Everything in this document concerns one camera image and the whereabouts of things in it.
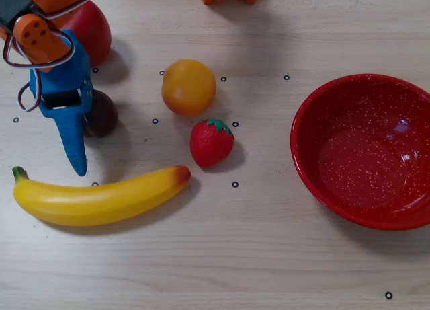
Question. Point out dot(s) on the dark purple plum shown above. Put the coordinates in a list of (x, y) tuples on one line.
[(102, 116)]

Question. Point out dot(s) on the yellow orange round fruit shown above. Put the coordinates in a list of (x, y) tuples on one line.
[(188, 88)]

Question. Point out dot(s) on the yellow banana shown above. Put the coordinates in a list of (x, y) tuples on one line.
[(97, 202)]

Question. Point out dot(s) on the red strawberry with green leaves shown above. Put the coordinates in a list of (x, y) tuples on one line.
[(210, 145)]

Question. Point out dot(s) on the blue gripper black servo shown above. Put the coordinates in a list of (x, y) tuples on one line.
[(66, 112)]

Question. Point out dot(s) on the red speckled bowl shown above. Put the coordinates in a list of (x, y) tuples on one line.
[(363, 162)]

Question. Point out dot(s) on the red apple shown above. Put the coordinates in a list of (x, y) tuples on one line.
[(95, 34)]

